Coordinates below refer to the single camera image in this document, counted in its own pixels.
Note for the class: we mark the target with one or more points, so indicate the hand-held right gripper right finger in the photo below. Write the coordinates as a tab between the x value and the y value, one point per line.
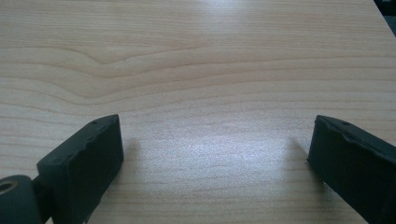
355	168

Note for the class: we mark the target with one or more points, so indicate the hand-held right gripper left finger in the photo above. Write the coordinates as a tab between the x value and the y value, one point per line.
82	168

